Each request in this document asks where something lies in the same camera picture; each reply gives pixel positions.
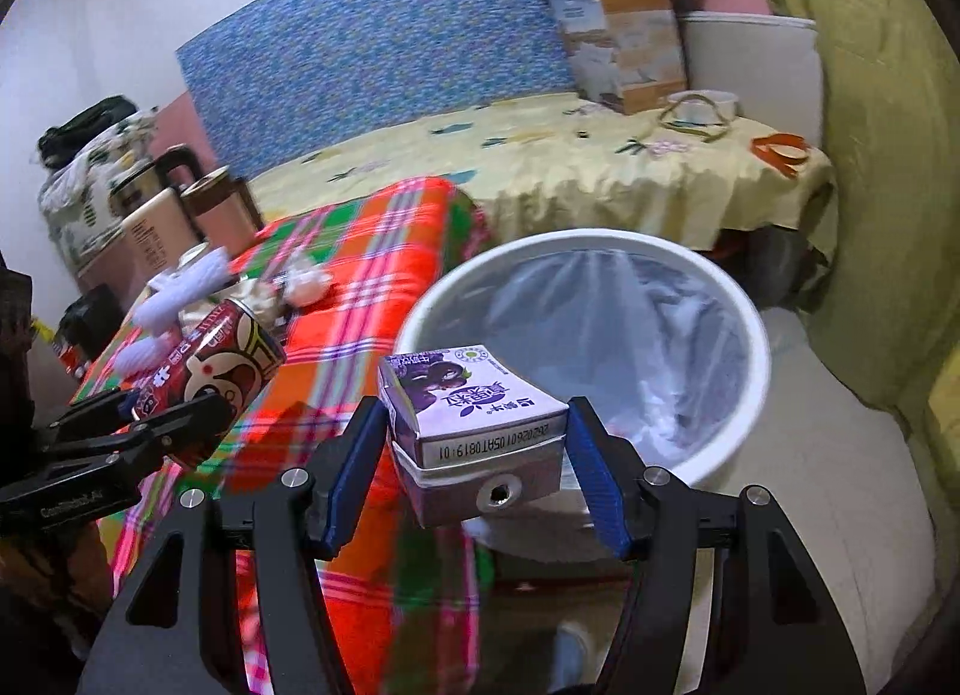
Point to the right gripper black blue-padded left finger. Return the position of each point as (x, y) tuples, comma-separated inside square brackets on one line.
[(175, 626)]

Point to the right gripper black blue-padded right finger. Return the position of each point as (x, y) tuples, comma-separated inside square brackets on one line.
[(773, 626)]

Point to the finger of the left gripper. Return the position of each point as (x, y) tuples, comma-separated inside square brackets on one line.
[(188, 433), (98, 415)]

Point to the red cartoon drink can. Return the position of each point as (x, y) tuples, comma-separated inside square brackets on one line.
[(230, 354)]

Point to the white tissue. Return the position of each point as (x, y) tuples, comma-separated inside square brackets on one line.
[(302, 282)]

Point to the purple milk carton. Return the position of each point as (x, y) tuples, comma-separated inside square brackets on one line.
[(468, 436)]

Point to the white round trash bin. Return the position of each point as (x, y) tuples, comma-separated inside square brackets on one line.
[(558, 528)]

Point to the black object beside table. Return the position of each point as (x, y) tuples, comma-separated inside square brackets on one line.
[(92, 321)]

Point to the beige electric kettle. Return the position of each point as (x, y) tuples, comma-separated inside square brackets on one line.
[(150, 240)]

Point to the pink brown lidded mug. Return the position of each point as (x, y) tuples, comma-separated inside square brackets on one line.
[(223, 207)]

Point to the white patterned cloth bundle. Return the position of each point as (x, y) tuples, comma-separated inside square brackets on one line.
[(75, 200)]

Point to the red green plaid tablecloth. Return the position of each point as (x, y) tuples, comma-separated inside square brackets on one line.
[(404, 601)]

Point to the black bag on bundle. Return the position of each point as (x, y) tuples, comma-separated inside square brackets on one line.
[(58, 146)]

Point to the translucent bin liner bag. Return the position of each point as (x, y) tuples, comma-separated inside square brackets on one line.
[(654, 349)]

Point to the olive green curtain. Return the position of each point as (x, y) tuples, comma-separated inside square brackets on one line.
[(887, 325)]

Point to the yellow printed bed sheet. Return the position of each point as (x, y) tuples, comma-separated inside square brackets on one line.
[(557, 161)]

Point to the blue patterned headboard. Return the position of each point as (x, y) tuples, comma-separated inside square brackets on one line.
[(281, 78)]

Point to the white bowl on bed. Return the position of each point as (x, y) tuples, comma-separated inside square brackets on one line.
[(702, 108)]

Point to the white cabinet by bed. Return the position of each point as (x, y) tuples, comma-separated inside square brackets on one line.
[(771, 63)]

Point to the brown bedding package box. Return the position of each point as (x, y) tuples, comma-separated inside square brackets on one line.
[(626, 54)]

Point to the steel kettle black handle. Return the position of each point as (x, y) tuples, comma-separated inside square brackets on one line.
[(176, 168)]

